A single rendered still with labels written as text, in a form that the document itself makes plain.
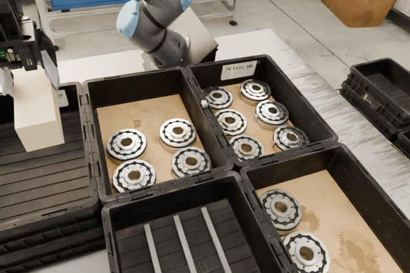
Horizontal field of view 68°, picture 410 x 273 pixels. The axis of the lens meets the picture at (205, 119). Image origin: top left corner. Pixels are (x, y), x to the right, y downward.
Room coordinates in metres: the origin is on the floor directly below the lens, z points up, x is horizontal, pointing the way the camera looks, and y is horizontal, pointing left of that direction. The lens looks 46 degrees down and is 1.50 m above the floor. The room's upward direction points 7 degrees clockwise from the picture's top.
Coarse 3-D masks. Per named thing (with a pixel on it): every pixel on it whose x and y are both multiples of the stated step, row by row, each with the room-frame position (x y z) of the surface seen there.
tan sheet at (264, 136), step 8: (232, 88) 0.81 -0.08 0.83; (232, 96) 0.77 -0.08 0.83; (232, 104) 0.73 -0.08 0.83; (240, 104) 0.74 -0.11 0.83; (240, 112) 0.70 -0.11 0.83; (248, 112) 0.71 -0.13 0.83; (248, 120) 0.67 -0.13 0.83; (288, 120) 0.69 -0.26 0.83; (248, 128) 0.64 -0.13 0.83; (256, 128) 0.64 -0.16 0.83; (256, 136) 0.61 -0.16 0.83; (264, 136) 0.61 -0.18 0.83; (264, 144) 0.58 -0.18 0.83; (272, 152) 0.55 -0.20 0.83
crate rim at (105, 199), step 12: (144, 72) 0.71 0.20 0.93; (156, 72) 0.72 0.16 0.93; (168, 72) 0.74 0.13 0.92; (84, 84) 0.63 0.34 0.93; (192, 84) 0.69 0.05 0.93; (84, 96) 0.58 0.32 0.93; (204, 108) 0.59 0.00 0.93; (216, 132) 0.51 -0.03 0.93; (96, 144) 0.43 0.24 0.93; (96, 156) 0.39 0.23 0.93; (228, 156) 0.44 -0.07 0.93; (96, 168) 0.36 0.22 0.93; (216, 168) 0.40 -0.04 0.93; (228, 168) 0.41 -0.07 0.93; (96, 180) 0.33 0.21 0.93; (168, 180) 0.36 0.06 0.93; (180, 180) 0.36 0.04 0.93; (132, 192) 0.32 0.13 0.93; (144, 192) 0.32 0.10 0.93
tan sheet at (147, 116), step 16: (176, 96) 0.74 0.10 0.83; (112, 112) 0.63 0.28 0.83; (128, 112) 0.64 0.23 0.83; (144, 112) 0.65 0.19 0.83; (160, 112) 0.65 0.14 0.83; (176, 112) 0.66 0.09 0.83; (112, 128) 0.57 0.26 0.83; (128, 128) 0.57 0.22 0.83; (144, 128) 0.58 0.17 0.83; (160, 144) 0.53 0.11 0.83; (144, 160) 0.47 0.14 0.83; (160, 160) 0.48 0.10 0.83; (112, 176) 0.41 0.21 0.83; (160, 176) 0.43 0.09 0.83; (112, 192) 0.37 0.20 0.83
